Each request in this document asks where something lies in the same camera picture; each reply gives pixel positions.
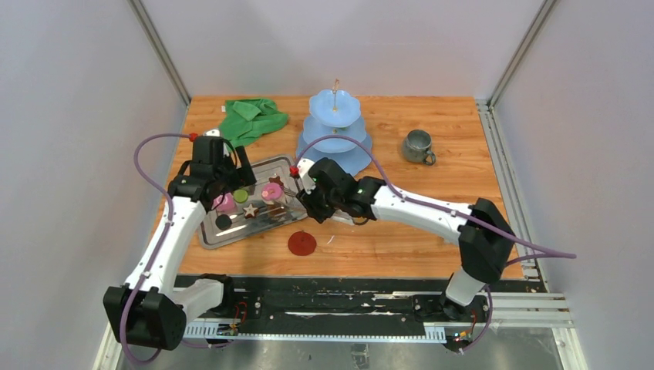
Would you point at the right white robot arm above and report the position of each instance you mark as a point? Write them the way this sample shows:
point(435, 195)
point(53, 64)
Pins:
point(481, 233)

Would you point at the black round cookie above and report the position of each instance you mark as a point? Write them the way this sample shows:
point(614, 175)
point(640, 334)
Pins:
point(223, 222)

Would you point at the green macaron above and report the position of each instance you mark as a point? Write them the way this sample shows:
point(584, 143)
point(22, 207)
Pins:
point(240, 196)

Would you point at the red round coaster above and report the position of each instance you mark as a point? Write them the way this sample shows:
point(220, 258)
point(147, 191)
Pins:
point(301, 243)

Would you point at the white star cookie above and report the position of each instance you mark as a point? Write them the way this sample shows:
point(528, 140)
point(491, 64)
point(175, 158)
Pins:
point(250, 211)

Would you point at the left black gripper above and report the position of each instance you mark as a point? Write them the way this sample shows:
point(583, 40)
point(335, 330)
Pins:
point(239, 176)

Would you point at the green cloth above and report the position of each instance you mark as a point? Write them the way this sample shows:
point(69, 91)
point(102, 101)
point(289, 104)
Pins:
point(247, 120)

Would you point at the pink frosted donut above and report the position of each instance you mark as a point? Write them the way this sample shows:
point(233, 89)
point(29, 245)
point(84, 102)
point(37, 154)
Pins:
point(273, 193)

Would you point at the blue three-tier cake stand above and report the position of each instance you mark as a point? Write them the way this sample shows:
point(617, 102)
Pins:
point(335, 129)

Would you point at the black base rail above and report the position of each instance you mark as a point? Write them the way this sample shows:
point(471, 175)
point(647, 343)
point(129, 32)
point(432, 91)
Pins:
point(339, 310)

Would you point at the brown star cookie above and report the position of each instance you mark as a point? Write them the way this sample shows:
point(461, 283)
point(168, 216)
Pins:
point(277, 180)

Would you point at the steel rectangular tray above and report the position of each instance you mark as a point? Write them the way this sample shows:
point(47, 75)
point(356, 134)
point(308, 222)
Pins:
point(269, 216)

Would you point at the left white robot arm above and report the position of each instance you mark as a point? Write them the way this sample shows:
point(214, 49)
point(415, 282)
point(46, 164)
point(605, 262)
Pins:
point(163, 255)

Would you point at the steel serving tongs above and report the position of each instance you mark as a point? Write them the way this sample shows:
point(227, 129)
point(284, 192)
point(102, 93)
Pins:
point(320, 212)

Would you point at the pink swirl roll cake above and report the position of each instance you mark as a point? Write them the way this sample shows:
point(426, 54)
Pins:
point(224, 203)

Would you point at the grey ceramic mug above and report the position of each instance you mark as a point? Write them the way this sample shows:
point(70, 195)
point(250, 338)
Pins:
point(417, 148)

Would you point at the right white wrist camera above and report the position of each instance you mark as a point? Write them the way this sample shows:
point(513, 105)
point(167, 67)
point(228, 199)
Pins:
point(304, 165)

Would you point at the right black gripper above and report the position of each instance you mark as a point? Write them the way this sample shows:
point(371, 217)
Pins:
point(308, 202)

